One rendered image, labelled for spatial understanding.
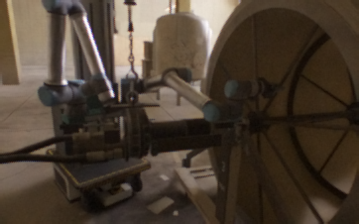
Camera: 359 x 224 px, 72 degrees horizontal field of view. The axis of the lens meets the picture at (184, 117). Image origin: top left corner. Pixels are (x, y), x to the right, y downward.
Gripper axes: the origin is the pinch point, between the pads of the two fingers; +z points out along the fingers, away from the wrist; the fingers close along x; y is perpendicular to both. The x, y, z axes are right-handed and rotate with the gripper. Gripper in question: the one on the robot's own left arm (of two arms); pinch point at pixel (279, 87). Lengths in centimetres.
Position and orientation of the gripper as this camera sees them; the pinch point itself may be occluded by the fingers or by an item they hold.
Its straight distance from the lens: 155.4
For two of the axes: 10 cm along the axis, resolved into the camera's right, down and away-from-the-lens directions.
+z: 9.4, -0.6, 3.4
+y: 2.1, -6.9, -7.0
